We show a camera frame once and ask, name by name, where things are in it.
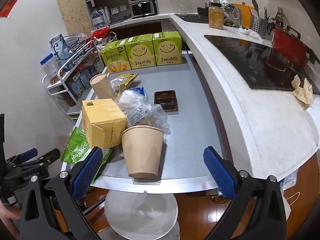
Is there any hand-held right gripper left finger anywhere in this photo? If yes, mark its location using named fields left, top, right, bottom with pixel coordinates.
left=19, top=146, right=112, bottom=240

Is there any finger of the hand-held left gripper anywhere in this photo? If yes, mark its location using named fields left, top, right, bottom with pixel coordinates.
left=17, top=148, right=61, bottom=172
left=5, top=148, right=38, bottom=167

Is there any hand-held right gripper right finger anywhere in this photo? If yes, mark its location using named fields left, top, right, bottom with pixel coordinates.
left=203, top=146, right=288, bottom=240

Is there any green snack bag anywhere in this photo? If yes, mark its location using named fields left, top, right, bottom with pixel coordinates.
left=61, top=127, right=113, bottom=184

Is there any yellow cardboard box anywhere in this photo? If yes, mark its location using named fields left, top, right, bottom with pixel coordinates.
left=82, top=98, right=127, bottom=149

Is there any wide brown paper cup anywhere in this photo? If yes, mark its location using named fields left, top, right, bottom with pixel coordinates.
left=120, top=125, right=165, bottom=179

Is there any white round bin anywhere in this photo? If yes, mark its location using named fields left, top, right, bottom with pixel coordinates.
left=104, top=189, right=178, bottom=233

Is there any small brown paper cup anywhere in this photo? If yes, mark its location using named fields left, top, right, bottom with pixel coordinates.
left=89, top=74, right=117, bottom=100

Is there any clear plastic bag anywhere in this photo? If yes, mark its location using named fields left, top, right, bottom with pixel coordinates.
left=126, top=102, right=170, bottom=140

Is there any person's left hand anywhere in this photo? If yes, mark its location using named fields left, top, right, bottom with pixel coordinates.
left=0, top=202, right=22, bottom=222

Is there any row of blue cartons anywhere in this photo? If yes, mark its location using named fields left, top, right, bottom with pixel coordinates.
left=67, top=71, right=92, bottom=98

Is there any white paper bag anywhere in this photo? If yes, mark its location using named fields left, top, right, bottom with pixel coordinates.
left=280, top=169, right=300, bottom=220

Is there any clear container with blue lid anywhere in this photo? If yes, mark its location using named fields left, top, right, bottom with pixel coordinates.
left=40, top=52, right=62, bottom=77

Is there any black plastic tray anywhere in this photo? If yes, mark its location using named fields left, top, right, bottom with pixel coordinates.
left=154, top=89, right=179, bottom=112

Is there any blue and white wrapper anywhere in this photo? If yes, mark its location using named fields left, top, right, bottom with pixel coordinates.
left=131, top=87, right=146, bottom=98

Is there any yellow snack wrapper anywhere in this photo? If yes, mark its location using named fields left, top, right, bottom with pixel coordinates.
left=116, top=73, right=139, bottom=90

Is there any blue printed bag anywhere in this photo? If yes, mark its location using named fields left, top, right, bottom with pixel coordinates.
left=49, top=34, right=69, bottom=60

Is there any green snack box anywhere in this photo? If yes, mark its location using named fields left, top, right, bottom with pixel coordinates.
left=124, top=34, right=157, bottom=70
left=152, top=31, right=183, bottom=67
left=100, top=39, right=132, bottom=74

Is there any crumpled beige paper napkin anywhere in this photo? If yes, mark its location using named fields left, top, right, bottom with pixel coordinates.
left=291, top=74, right=314, bottom=105

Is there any black induction cooktop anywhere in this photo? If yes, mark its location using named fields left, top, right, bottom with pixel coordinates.
left=204, top=34, right=320, bottom=92

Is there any red plastic bag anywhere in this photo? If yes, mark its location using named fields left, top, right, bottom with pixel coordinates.
left=90, top=28, right=110, bottom=40

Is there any white crumpled tissue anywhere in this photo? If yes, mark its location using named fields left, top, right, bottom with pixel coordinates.
left=239, top=27, right=263, bottom=43

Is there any red cooking pot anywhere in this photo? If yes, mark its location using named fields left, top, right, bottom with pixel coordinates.
left=271, top=26, right=320, bottom=67

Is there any steel utensil holder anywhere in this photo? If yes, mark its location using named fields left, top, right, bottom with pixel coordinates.
left=250, top=14, right=275, bottom=39

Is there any wooden box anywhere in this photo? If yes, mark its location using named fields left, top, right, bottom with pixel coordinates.
left=208, top=6, right=225, bottom=29

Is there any orange cutting board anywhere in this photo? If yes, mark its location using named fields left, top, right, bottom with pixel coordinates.
left=234, top=3, right=253, bottom=29

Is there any silver countertop oven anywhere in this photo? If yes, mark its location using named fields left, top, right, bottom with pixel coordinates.
left=127, top=0, right=158, bottom=18

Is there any white wire rack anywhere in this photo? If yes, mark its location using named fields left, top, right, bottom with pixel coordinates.
left=42, top=31, right=118, bottom=117

